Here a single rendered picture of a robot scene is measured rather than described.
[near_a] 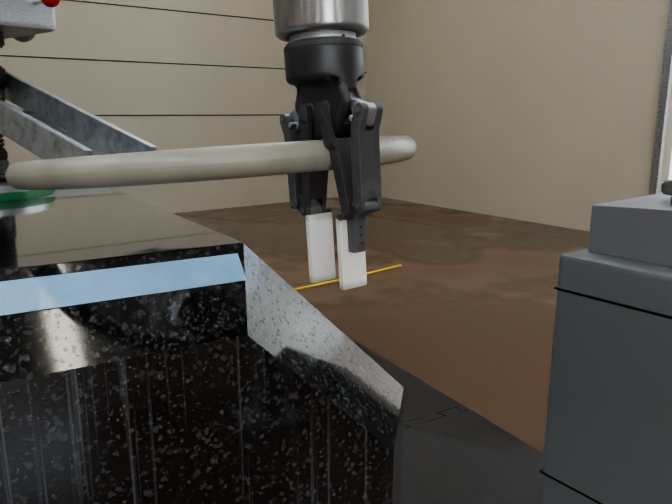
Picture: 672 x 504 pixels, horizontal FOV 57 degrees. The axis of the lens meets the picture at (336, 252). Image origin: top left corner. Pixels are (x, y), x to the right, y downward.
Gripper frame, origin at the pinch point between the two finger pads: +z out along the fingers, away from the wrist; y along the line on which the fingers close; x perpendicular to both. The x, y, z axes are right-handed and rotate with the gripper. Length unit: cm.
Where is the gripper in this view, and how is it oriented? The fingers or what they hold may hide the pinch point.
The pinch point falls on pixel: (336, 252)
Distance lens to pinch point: 62.2
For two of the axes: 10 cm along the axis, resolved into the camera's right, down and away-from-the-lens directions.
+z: 0.6, 9.8, 1.6
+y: -6.1, -0.9, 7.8
